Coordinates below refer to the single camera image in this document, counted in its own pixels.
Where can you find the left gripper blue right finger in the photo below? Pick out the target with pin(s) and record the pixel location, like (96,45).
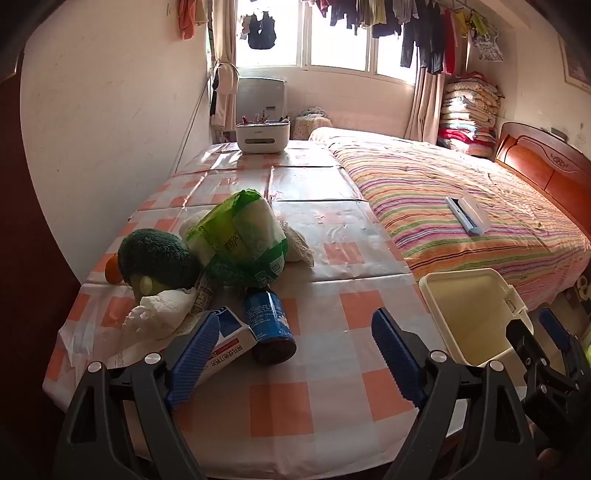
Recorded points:
(404,353)

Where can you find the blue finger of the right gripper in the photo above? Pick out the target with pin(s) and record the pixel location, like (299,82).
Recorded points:
(522,341)
(560,336)

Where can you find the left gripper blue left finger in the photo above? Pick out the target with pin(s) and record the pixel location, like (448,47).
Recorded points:
(186,357)

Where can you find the white red medicine box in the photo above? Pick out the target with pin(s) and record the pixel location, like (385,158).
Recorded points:
(235,338)

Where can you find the white tissue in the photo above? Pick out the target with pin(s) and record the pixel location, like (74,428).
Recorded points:
(157,316)

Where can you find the brown syrup bottle blue label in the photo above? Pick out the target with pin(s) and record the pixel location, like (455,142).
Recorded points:
(265,315)

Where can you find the green broccoli plush toy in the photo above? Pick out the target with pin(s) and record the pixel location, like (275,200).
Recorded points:
(151,261)

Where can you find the orange peel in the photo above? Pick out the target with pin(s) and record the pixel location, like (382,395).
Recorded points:
(111,270)

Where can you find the cream plastic trash bin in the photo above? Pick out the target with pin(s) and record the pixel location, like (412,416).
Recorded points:
(471,309)

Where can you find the orange checkered tablecloth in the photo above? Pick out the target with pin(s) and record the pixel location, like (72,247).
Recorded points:
(333,408)

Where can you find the wooden headboard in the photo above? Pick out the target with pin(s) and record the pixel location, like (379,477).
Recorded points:
(557,170)

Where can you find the striped colourful bedspread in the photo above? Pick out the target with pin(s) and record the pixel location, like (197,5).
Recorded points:
(446,211)

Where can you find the white desk organizer box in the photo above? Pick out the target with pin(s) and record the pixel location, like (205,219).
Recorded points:
(263,138)

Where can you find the stack of folded quilts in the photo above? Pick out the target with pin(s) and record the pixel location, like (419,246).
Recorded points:
(468,116)

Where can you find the floral covered stool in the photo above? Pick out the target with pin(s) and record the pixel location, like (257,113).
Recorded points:
(307,121)

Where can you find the grey air cooler appliance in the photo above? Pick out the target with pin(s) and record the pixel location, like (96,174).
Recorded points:
(260,97)

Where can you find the beige right curtain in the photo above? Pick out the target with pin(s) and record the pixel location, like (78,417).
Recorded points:
(424,119)

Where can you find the beige curtain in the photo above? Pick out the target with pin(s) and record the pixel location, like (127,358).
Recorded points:
(224,17)
(424,119)

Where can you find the beige left curtain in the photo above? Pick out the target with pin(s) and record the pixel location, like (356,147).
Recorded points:
(224,17)

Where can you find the dark vest hanging at window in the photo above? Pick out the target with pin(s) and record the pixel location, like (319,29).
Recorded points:
(259,33)

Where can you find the hanging clothes on line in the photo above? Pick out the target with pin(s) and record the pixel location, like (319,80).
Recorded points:
(396,38)

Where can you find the framed wall picture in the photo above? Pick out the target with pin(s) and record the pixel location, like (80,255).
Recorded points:
(574,74)

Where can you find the orange cloth on wall hook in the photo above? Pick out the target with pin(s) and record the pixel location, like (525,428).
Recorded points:
(191,14)

